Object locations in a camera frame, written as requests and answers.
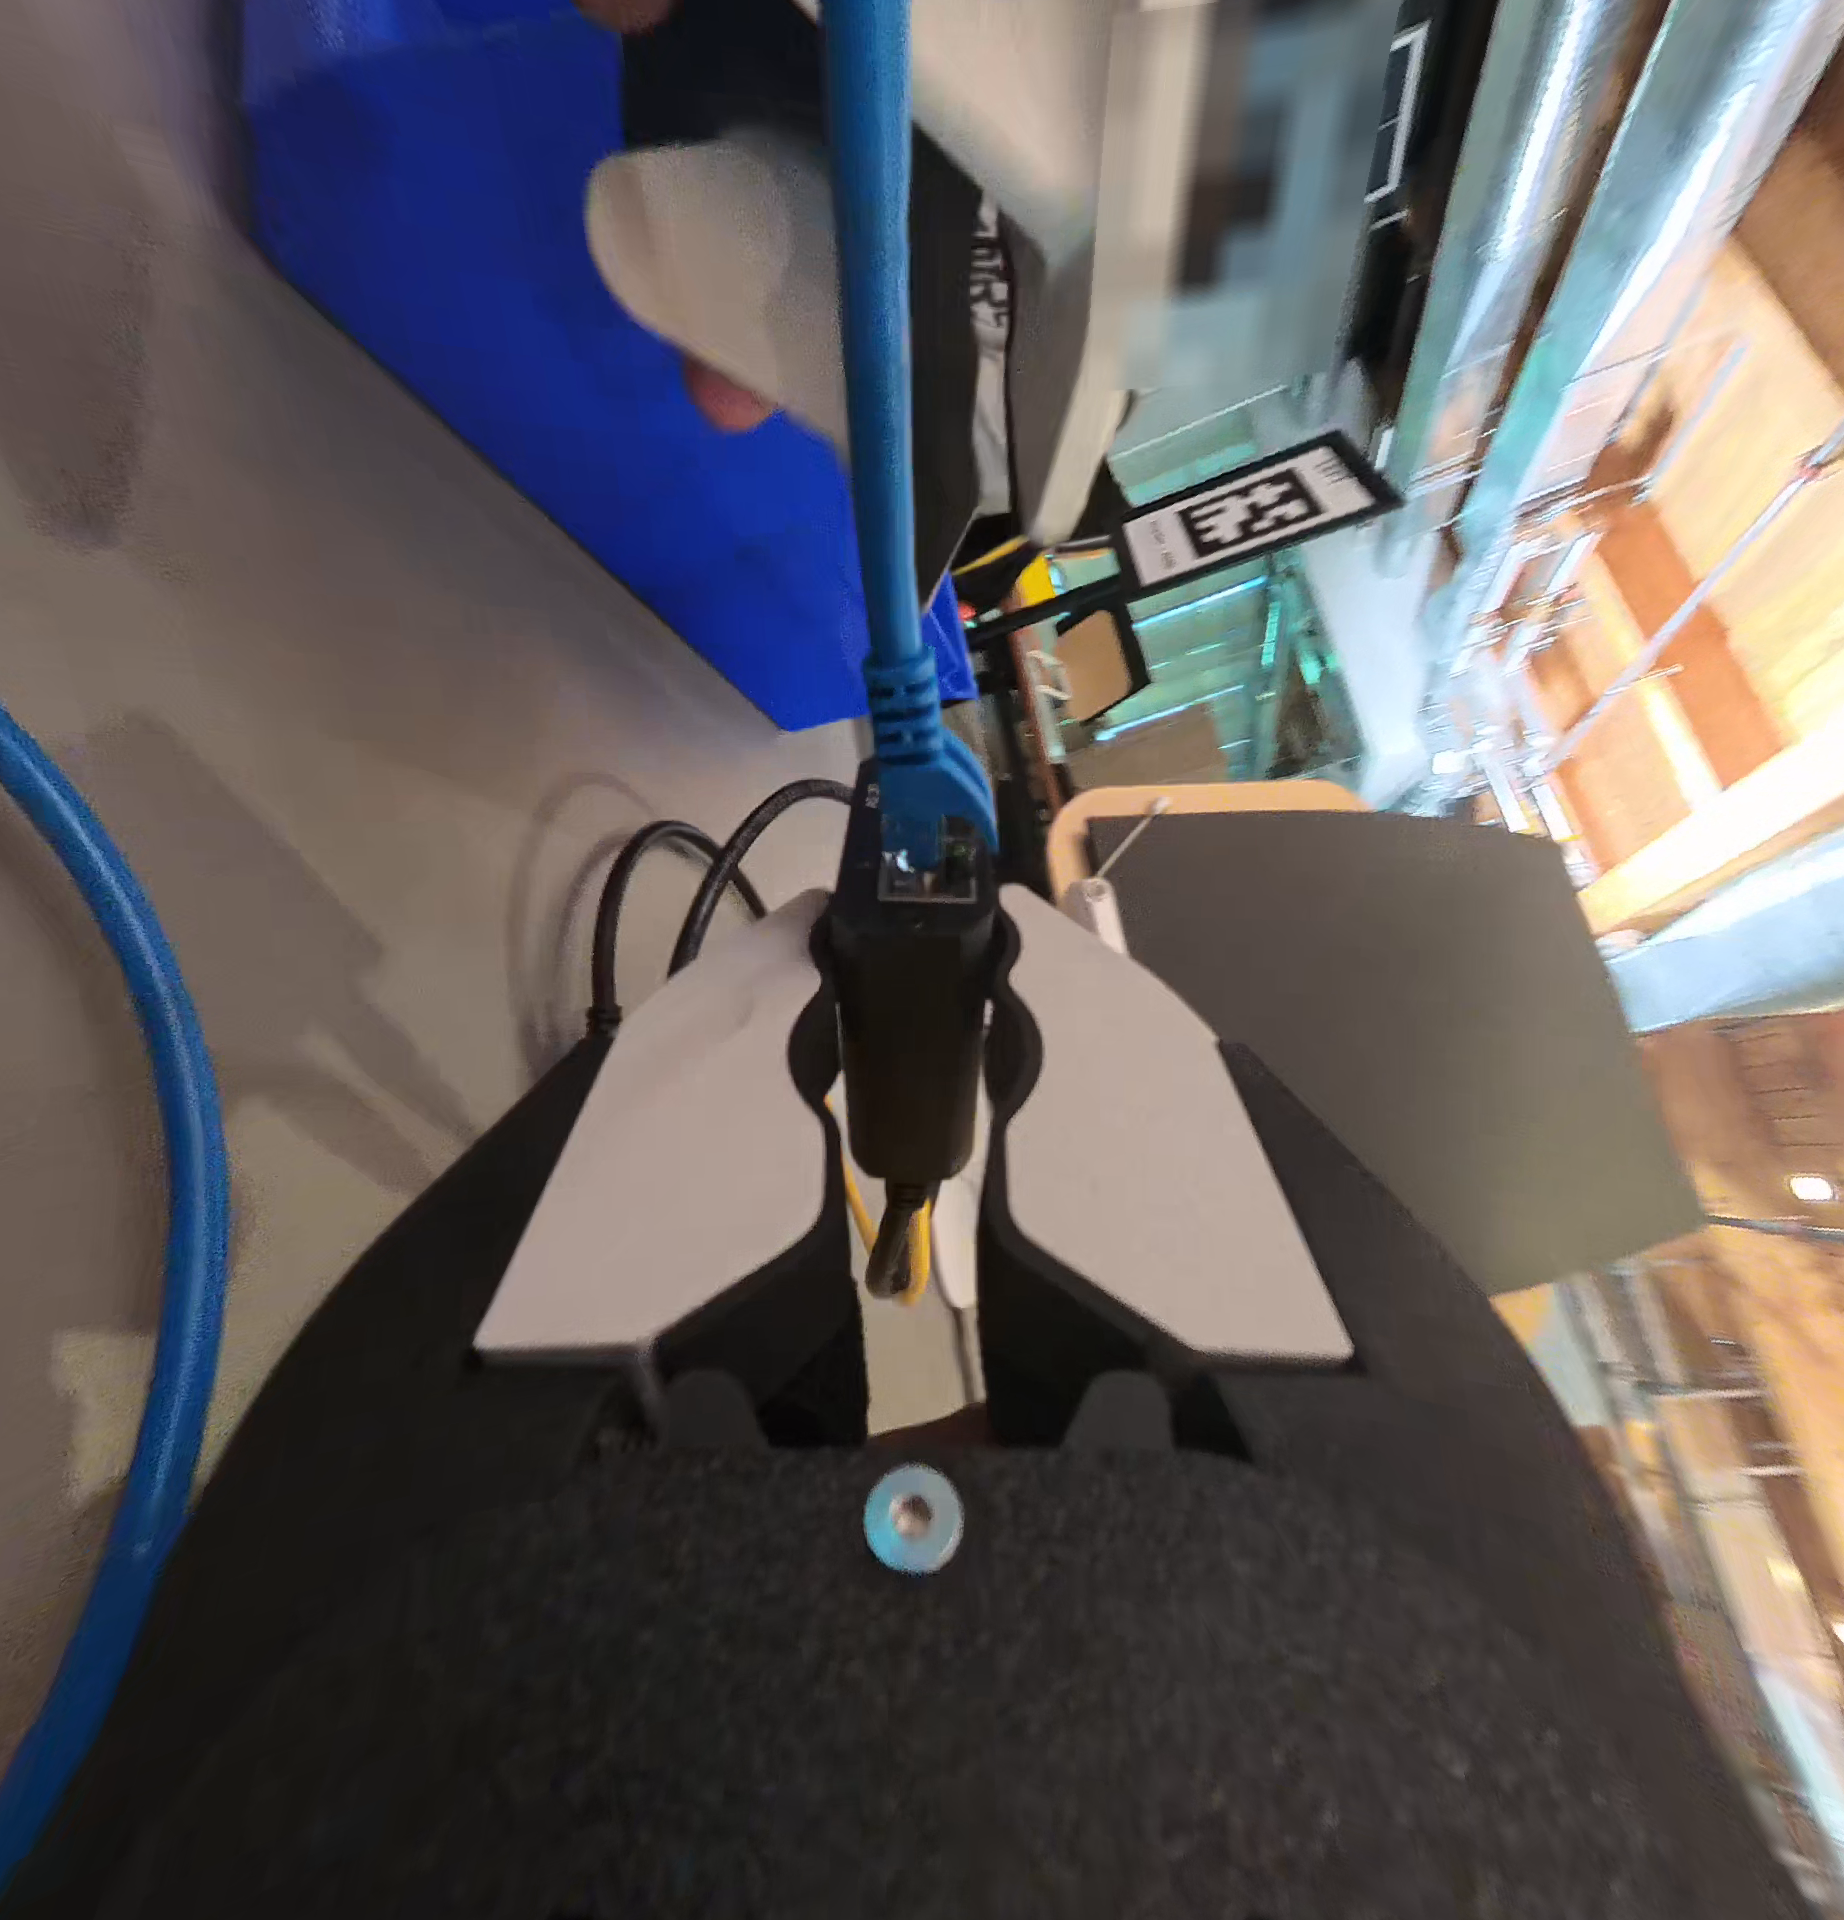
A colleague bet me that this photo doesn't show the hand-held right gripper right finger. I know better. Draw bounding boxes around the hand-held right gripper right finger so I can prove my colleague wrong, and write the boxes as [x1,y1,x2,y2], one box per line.
[978,880,1361,1366]

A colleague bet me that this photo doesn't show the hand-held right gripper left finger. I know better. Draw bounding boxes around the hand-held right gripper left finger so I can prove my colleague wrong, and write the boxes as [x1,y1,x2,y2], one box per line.
[470,891,862,1361]

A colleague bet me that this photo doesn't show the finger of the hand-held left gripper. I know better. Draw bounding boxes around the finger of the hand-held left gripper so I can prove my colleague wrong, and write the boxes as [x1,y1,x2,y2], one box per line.
[908,0,1154,576]
[585,129,854,452]

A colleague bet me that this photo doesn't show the blue ethernet cable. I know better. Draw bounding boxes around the blue ethernet cable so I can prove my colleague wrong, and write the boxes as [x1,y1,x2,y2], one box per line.
[0,0,1002,1920]

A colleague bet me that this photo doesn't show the orange ethernet cable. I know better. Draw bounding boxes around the orange ethernet cable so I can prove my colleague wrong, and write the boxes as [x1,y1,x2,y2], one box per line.
[841,1166,941,1308]

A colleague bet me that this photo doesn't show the blue storage bin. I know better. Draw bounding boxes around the blue storage bin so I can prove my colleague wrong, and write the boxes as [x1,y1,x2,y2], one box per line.
[237,0,979,736]

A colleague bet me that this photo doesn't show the black ethernet cable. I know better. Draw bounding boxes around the black ethernet cable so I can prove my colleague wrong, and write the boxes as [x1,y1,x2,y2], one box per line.
[585,777,862,1048]

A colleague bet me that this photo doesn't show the black ethernet adapter box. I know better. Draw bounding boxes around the black ethernet adapter box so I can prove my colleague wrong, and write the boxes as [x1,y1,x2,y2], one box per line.
[821,756,1002,1180]

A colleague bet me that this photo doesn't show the person's left hand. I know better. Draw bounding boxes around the person's left hand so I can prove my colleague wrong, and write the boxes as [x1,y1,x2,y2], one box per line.
[687,358,783,438]

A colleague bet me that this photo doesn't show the white stand base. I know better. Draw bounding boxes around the white stand base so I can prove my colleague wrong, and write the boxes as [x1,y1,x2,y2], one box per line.
[1062,793,1175,958]

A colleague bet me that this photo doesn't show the silver ceiling duct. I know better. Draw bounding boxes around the silver ceiling duct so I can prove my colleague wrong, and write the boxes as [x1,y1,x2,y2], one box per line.
[1600,831,1844,1035]

